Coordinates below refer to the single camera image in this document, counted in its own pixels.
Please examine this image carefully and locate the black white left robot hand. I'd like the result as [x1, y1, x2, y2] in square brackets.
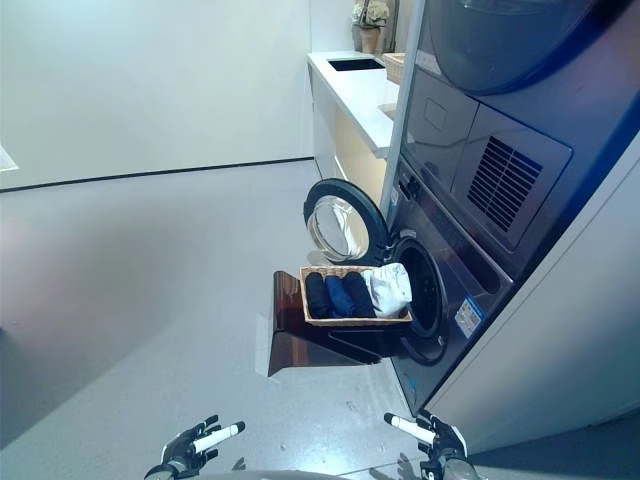
[144, 414, 247, 480]

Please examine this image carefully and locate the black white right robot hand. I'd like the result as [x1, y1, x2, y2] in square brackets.
[383, 408, 479, 480]

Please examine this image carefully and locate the white garment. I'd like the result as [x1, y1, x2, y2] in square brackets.
[360, 262, 414, 316]

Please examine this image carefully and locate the black garment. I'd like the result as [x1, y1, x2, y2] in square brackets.
[305, 273, 331, 319]
[343, 272, 376, 319]

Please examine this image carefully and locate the blue garment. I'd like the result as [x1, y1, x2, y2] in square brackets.
[324, 274, 354, 319]

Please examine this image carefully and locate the dark front-load washing machine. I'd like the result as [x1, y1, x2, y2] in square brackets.
[384, 154, 516, 416]

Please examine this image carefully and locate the grey robot torso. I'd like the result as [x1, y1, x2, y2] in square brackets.
[204, 469, 401, 480]

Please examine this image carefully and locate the square washer front sticker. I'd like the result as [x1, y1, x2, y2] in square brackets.
[457, 297, 484, 339]

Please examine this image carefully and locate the glossy brown stool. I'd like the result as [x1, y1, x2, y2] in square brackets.
[267, 269, 396, 379]

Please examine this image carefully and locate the rectangular wicker laundry basket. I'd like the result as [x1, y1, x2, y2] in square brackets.
[298, 264, 415, 329]

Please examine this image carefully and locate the round glass washer door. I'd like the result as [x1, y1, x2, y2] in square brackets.
[302, 178, 391, 266]

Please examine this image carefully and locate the dark stacked dryer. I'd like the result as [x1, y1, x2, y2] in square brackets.
[399, 0, 640, 286]

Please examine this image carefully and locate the white counter cabinet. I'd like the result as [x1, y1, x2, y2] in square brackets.
[305, 49, 401, 201]

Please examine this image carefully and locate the pale wicker basket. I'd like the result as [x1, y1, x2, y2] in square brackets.
[382, 51, 407, 85]

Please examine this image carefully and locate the potted plant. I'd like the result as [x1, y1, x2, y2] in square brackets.
[351, 0, 390, 54]

